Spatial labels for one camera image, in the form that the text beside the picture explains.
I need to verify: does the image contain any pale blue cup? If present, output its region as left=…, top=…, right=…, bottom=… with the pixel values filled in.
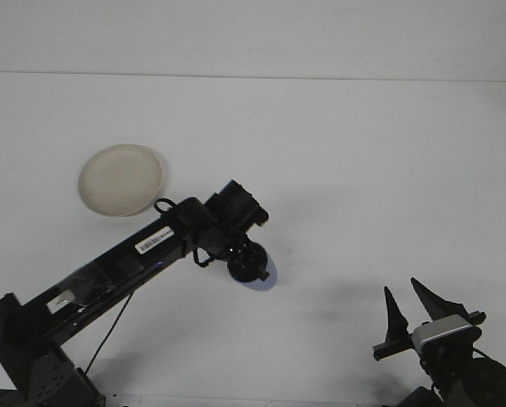
left=234, top=245, right=281, bottom=294

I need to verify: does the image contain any pale round plate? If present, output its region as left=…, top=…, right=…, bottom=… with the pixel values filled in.
left=78, top=142, right=168, bottom=218

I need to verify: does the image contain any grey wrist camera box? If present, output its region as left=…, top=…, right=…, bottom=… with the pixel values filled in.
left=411, top=315, right=482, bottom=355

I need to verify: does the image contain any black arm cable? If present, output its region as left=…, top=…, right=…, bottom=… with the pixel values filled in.
left=84, top=291, right=134, bottom=375

